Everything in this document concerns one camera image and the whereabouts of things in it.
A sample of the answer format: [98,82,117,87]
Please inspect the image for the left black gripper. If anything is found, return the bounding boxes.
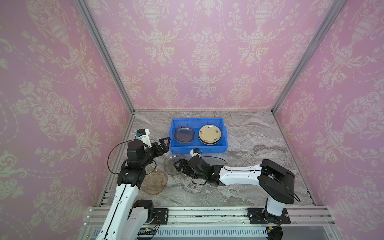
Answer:
[139,136,171,169]

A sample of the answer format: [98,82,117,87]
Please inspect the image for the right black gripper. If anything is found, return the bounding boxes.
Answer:
[173,159,208,183]

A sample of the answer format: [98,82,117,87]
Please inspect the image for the grey glass plate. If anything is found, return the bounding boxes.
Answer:
[164,155,183,176]
[174,126,196,144]

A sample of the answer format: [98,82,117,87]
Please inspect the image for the cream plate with flowers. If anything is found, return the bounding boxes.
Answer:
[199,125,222,143]

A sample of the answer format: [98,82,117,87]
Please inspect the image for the orange round plate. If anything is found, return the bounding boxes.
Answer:
[200,140,220,146]

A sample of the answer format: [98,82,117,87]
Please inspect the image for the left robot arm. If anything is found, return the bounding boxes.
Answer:
[97,137,171,240]

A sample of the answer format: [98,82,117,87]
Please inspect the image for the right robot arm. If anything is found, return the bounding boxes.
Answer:
[173,155,301,226]

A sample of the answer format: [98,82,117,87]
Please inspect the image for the blue plastic bin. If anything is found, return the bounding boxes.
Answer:
[168,117,229,155]

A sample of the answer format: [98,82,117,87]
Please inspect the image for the brown glass plate lower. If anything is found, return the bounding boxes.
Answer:
[141,170,168,196]

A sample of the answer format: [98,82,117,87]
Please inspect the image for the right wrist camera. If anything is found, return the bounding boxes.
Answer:
[190,148,202,158]

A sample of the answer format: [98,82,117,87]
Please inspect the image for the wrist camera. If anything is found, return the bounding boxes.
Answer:
[135,129,152,148]
[190,148,202,158]

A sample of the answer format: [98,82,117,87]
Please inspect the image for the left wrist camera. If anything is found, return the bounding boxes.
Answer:
[135,129,152,148]

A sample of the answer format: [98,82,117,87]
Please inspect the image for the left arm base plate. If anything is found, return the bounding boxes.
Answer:
[128,207,169,225]

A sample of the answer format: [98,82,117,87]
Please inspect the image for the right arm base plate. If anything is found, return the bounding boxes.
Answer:
[247,208,291,225]

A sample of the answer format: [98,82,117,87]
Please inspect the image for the aluminium front rail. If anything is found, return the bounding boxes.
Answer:
[78,205,341,240]

